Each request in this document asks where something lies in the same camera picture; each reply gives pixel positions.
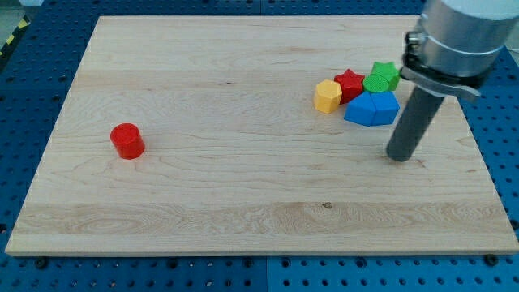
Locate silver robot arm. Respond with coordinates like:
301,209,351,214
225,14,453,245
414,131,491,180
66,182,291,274
401,0,518,101

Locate wooden board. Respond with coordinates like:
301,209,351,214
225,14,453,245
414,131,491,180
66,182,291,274
6,16,518,257

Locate yellow hexagon block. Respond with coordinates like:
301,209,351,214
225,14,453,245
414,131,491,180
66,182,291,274
313,79,342,114

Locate blue pentagon block left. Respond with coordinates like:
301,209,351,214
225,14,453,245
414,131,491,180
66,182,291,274
344,92,376,127

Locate blue pentagon block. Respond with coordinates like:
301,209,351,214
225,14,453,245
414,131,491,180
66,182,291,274
344,92,376,127
371,92,400,126

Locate red star block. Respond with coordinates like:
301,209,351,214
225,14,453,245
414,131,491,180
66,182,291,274
333,69,365,105

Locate green cylinder block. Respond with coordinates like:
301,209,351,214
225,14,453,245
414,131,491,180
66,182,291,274
362,74,389,93

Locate blue pentagon block right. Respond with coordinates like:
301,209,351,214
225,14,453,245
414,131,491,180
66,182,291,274
371,92,400,126

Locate red cylinder block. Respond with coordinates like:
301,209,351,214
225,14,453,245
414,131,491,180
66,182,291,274
110,122,145,160

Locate green star block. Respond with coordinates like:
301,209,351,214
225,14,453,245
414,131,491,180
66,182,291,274
371,62,401,91

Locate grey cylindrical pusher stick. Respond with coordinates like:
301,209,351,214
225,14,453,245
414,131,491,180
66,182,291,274
386,87,445,162

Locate yellow black hazard tape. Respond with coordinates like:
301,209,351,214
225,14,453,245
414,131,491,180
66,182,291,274
1,15,31,59

